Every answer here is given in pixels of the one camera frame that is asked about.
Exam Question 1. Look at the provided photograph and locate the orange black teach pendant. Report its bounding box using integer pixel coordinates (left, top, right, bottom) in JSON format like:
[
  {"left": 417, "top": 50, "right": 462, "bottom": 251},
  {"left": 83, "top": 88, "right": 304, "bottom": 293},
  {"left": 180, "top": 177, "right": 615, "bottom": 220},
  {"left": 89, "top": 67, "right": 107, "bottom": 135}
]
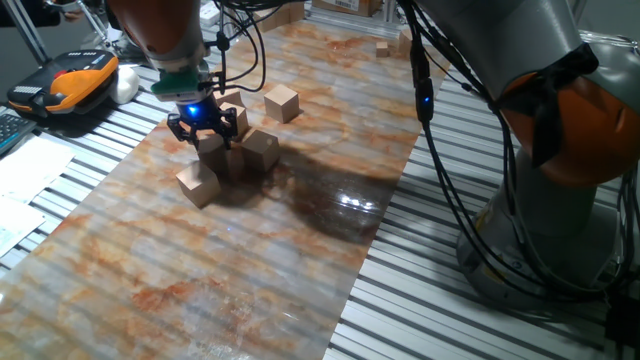
[{"left": 6, "top": 49, "right": 120, "bottom": 119}]

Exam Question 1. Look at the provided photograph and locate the orange grey marble mat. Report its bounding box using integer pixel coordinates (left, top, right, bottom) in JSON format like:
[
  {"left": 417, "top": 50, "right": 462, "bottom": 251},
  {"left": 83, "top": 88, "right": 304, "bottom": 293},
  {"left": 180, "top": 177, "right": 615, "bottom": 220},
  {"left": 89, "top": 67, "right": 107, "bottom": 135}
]
[{"left": 0, "top": 22, "right": 449, "bottom": 360}]

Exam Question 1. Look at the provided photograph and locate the white rounded object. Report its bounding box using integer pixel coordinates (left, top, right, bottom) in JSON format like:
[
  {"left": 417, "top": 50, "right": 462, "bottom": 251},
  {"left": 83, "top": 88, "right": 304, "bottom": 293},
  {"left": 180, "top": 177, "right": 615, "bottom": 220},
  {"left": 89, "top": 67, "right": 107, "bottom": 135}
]
[{"left": 109, "top": 65, "right": 141, "bottom": 105}]

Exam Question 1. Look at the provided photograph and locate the thin metal tripod leg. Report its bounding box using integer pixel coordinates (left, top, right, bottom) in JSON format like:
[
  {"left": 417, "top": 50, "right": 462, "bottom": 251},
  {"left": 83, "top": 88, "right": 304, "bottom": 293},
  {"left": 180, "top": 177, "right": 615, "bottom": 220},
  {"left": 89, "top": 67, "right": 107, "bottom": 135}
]
[{"left": 77, "top": 0, "right": 114, "bottom": 51}]

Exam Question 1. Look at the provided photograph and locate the grey metal stand bar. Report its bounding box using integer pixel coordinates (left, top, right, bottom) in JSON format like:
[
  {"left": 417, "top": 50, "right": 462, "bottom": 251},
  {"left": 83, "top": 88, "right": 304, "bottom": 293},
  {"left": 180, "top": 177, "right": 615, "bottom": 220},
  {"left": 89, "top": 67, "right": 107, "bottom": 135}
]
[{"left": 4, "top": 0, "right": 51, "bottom": 66}]

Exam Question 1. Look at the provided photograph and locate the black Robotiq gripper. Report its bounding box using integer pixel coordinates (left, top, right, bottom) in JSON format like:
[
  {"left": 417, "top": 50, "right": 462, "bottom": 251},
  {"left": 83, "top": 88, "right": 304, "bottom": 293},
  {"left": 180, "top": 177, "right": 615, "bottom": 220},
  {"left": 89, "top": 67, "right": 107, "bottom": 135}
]
[{"left": 166, "top": 97, "right": 239, "bottom": 150}]

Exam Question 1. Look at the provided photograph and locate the black keyboard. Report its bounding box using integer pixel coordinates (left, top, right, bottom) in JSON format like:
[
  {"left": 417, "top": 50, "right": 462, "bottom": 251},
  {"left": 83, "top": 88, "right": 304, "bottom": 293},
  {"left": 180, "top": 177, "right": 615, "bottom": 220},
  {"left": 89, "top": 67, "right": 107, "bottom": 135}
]
[{"left": 0, "top": 112, "right": 37, "bottom": 156}]

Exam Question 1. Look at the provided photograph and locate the white paper sheet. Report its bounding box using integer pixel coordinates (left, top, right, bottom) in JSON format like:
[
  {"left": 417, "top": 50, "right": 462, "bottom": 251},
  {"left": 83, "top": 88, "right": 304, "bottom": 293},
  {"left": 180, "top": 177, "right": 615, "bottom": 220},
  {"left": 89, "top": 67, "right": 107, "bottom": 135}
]
[
  {"left": 0, "top": 195, "right": 46, "bottom": 259},
  {"left": 0, "top": 135, "right": 76, "bottom": 204}
]

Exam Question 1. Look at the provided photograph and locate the black strap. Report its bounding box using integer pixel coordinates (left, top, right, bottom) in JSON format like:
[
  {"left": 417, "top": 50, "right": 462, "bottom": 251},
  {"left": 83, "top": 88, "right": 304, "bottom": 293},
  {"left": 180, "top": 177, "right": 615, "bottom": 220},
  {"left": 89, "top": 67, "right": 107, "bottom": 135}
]
[{"left": 492, "top": 42, "right": 601, "bottom": 169}]

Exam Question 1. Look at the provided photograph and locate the black sleeved forearm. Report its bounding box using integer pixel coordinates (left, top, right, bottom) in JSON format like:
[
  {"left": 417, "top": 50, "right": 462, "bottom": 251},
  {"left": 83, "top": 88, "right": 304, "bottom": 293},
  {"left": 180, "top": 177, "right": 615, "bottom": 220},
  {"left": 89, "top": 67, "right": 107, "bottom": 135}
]
[{"left": 0, "top": 0, "right": 64, "bottom": 29}]

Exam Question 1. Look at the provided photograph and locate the black cable with blue light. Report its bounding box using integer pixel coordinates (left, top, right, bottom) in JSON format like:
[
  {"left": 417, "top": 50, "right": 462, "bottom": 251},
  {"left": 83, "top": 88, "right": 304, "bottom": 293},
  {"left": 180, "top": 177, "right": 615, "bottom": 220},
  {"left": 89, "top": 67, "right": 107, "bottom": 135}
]
[{"left": 399, "top": 0, "right": 616, "bottom": 301}]

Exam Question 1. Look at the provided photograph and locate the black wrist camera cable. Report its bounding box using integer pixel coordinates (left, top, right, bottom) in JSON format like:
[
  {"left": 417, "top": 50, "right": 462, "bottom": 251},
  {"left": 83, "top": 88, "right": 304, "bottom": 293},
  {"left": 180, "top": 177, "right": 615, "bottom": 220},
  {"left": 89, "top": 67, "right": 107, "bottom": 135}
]
[{"left": 204, "top": 0, "right": 268, "bottom": 95}]

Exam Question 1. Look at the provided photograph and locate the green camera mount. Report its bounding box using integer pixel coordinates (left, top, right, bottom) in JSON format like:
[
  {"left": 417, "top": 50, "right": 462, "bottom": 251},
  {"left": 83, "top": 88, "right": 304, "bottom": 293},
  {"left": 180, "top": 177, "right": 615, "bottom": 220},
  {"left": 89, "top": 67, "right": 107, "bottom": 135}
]
[{"left": 150, "top": 62, "right": 213, "bottom": 97}]

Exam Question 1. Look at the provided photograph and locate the brown cardboard box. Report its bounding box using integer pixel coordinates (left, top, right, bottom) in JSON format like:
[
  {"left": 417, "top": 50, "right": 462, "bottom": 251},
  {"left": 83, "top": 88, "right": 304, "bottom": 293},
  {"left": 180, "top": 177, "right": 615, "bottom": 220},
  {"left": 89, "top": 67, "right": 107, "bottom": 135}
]
[{"left": 312, "top": 0, "right": 384, "bottom": 18}]

